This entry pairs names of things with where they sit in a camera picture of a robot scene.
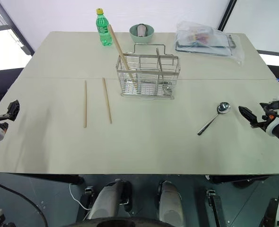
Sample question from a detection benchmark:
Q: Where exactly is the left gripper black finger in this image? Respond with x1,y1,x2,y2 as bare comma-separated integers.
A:
7,99,20,122

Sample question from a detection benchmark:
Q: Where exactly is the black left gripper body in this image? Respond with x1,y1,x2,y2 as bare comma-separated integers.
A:
0,113,10,130

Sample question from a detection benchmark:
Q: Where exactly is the clear plastic bag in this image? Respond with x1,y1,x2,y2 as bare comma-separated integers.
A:
174,20,245,67

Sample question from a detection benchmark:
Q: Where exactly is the black floor cable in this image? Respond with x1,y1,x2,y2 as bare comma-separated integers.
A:
0,181,48,227

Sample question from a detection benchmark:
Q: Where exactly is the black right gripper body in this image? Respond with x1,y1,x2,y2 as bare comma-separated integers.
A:
257,108,278,132

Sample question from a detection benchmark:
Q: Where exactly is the metal spoon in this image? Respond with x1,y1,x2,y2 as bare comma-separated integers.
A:
162,81,173,96
197,102,232,136

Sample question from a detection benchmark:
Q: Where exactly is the pale green bowl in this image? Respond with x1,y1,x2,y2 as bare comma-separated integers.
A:
129,23,155,44

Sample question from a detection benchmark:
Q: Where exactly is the silver left robot leg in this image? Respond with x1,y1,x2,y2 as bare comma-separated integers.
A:
87,179,132,221

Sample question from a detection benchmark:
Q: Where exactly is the green plastic bottle yellow cap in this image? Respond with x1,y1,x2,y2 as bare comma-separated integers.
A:
96,8,113,47

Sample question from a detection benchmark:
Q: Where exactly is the white floor cable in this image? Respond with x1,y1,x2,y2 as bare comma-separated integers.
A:
69,183,91,211

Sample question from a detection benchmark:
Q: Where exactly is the grey roll in bowl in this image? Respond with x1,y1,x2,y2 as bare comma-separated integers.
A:
136,23,148,37

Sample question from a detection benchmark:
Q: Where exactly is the silver robot leg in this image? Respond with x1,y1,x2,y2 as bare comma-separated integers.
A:
87,179,132,221
157,180,184,227

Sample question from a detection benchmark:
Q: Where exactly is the silver wire cutlery basket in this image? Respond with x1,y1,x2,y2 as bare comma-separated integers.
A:
116,43,181,100

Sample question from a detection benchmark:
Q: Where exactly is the black table frame leg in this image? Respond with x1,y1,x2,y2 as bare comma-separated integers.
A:
205,175,279,227
18,174,95,197

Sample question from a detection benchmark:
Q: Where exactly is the black slanted frame bar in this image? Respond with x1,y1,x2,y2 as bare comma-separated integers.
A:
0,0,35,57
218,0,237,32

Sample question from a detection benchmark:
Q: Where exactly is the dark rounded robot waist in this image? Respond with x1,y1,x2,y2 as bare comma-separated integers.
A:
65,218,185,227

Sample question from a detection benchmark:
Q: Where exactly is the dark-rimmed flat tray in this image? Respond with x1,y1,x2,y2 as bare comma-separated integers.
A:
175,33,237,57

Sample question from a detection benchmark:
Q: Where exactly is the silver right robot leg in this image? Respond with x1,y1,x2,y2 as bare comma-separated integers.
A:
157,180,184,227

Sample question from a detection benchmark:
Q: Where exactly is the long wooden chopstick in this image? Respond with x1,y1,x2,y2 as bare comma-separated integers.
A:
107,24,137,82
102,77,113,124
83,80,87,129

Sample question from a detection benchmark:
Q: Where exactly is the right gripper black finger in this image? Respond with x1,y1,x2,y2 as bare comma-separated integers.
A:
238,105,259,129
259,101,279,111

